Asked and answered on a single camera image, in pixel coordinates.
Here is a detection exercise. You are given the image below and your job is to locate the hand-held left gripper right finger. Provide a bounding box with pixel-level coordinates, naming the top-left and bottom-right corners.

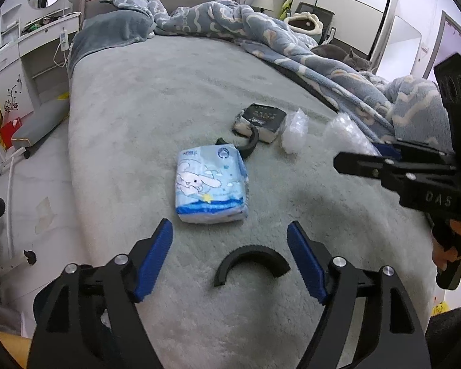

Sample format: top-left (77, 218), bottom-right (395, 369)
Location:
top-left (287, 221), bottom-right (431, 369)

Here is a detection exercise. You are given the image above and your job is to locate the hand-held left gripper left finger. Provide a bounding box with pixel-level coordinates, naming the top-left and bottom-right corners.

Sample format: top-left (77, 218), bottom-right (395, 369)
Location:
top-left (27, 218), bottom-right (173, 369)

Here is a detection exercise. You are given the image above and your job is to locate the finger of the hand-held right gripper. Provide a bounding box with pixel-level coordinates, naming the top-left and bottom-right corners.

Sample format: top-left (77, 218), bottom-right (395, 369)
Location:
top-left (333, 152), bottom-right (458, 193)
top-left (372, 140), bottom-right (456, 167)

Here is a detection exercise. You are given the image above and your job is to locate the clear bubble wrap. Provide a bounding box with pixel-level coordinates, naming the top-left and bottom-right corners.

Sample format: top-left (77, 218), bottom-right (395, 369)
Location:
top-left (323, 113), bottom-right (382, 159)

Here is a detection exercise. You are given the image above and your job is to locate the black curved plastic piece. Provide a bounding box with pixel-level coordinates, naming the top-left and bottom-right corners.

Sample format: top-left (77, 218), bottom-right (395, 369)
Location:
top-left (214, 245), bottom-right (292, 288)
top-left (215, 126), bottom-right (260, 159)

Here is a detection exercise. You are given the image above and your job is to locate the blue cartoon tissue pack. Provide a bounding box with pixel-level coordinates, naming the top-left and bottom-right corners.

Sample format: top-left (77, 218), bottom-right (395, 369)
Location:
top-left (175, 143), bottom-right (250, 224)

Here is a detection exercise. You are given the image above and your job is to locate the black box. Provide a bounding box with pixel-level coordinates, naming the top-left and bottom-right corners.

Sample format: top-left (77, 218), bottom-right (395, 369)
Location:
top-left (233, 102), bottom-right (288, 144)

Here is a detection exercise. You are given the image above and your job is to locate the white door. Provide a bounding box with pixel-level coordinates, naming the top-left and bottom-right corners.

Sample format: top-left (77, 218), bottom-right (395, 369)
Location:
top-left (384, 15), bottom-right (424, 78)

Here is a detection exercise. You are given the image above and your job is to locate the grey cat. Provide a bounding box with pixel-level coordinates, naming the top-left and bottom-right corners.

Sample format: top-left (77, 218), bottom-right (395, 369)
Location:
top-left (311, 44), bottom-right (374, 73)

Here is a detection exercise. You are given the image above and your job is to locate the grey bed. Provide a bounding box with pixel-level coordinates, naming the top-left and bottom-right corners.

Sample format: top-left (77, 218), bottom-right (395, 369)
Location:
top-left (67, 0), bottom-right (451, 369)

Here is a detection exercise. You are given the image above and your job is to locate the cream cat bed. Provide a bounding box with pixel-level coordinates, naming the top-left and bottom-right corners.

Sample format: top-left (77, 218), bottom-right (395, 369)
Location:
top-left (283, 12), bottom-right (324, 39)

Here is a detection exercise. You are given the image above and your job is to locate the white wardrobe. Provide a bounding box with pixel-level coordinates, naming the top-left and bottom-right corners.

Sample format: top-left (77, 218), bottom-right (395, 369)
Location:
top-left (294, 0), bottom-right (399, 67)

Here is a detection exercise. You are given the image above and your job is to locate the blue patterned blanket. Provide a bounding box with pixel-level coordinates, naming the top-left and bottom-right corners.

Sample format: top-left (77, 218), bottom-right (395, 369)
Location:
top-left (99, 0), bottom-right (452, 155)

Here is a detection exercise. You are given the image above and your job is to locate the red box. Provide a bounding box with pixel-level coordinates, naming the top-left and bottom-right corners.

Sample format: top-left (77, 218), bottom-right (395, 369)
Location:
top-left (0, 117), bottom-right (22, 149)

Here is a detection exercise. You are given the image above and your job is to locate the grey-blue fleece blanket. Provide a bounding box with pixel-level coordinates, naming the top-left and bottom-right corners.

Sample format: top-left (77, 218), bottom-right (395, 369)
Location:
top-left (70, 10), bottom-right (159, 78)

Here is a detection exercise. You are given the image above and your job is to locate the white vanity desk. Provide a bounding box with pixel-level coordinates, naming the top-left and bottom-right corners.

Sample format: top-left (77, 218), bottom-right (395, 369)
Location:
top-left (0, 0), bottom-right (81, 109)

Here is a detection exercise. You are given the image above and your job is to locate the desk clutter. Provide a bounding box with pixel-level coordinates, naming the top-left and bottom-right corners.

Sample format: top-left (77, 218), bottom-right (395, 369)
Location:
top-left (23, 15), bottom-right (64, 33)

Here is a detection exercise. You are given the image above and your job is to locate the white cable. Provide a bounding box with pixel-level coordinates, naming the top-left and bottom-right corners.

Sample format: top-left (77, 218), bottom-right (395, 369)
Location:
top-left (54, 42), bottom-right (74, 69)

